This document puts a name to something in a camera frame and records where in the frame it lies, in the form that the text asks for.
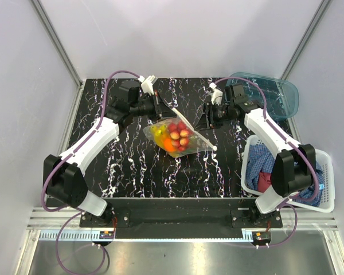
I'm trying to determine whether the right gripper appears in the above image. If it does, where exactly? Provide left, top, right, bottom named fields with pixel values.
left=194, top=101, right=233, bottom=131

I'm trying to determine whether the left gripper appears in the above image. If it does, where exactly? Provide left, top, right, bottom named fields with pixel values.
left=130, top=91, right=177, bottom=121

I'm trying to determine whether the fake lychee bunch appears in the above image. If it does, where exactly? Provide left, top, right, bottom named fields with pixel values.
left=167, top=121, right=191, bottom=152

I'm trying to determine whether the clear polka dot zip bag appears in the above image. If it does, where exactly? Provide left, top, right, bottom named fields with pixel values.
left=143, top=108, right=217, bottom=158

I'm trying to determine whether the fake orange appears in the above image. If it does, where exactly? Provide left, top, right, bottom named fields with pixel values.
left=163, top=138, right=176, bottom=153

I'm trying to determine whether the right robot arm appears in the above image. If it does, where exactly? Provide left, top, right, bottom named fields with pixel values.
left=195, top=82, right=319, bottom=227

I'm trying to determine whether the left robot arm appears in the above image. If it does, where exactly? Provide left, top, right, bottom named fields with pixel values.
left=41, top=76, right=174, bottom=227

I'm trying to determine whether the fake banana bunch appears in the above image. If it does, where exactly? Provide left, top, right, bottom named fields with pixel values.
left=150, top=124, right=167, bottom=147

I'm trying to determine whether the blue checkered cloth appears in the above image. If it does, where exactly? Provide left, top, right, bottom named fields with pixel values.
left=245, top=144, right=325, bottom=207

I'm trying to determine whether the teal plastic container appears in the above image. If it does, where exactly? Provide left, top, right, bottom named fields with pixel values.
left=226, top=72, right=299, bottom=121

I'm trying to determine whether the red cloth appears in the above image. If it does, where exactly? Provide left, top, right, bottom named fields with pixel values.
left=257, top=171, right=271, bottom=193

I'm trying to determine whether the white laundry basket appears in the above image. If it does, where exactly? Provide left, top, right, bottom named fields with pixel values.
left=241, top=135, right=335, bottom=213

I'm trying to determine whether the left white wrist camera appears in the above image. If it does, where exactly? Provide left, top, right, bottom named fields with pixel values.
left=138, top=75, right=158, bottom=95

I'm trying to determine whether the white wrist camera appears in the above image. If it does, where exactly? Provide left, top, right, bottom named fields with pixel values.
left=138, top=75, right=158, bottom=95
left=209, top=82, right=223, bottom=105

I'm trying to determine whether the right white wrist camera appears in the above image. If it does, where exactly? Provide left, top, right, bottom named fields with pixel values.
left=209, top=82, right=223, bottom=105

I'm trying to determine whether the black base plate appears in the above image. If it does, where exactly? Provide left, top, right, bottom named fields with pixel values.
left=79, top=197, right=284, bottom=240

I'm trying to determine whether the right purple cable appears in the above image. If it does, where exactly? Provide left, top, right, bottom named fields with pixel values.
left=210, top=76, right=319, bottom=249

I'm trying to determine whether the purple cable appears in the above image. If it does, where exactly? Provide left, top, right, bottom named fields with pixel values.
left=210, top=76, right=319, bottom=249
left=40, top=70, right=143, bottom=274

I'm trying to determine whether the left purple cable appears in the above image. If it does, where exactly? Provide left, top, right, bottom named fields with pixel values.
left=40, top=70, right=143, bottom=274

